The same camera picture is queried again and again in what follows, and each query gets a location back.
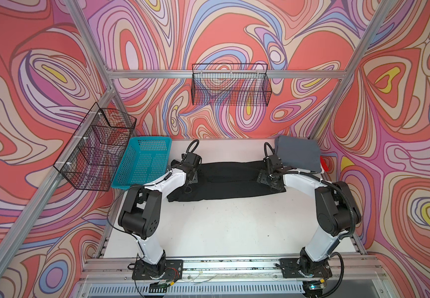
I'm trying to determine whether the black t shirt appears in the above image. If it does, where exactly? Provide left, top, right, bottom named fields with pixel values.
left=167, top=161, right=286, bottom=202

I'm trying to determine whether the teal plastic basket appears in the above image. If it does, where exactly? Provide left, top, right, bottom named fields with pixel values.
left=111, top=136, right=172, bottom=189

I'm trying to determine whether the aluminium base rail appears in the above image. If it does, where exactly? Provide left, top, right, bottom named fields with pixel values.
left=71, top=254, right=397, bottom=298

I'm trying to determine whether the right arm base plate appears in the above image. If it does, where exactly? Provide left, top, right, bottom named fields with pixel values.
left=275, top=257, right=333, bottom=279

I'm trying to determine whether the aluminium frame crossbar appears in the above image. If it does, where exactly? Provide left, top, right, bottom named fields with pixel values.
left=106, top=70, right=347, bottom=79

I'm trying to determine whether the red folded t shirt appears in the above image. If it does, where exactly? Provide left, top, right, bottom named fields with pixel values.
left=320, top=156, right=329, bottom=172

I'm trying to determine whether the black wire basket wall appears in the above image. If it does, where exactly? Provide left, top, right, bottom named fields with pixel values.
left=53, top=103, right=137, bottom=191
left=191, top=62, right=272, bottom=107

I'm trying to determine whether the black wire basket left wall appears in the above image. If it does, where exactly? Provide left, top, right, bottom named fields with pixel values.
left=53, top=103, right=137, bottom=191

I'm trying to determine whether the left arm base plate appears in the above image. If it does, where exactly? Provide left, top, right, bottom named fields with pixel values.
left=128, top=259, right=183, bottom=281

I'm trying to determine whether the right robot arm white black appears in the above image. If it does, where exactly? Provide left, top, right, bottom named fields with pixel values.
left=257, top=142, right=362, bottom=278

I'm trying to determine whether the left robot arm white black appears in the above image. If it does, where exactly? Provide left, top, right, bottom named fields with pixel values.
left=110, top=139, right=202, bottom=279

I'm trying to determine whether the black wire basket back wall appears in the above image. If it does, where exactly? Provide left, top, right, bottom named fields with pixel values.
left=191, top=62, right=272, bottom=107

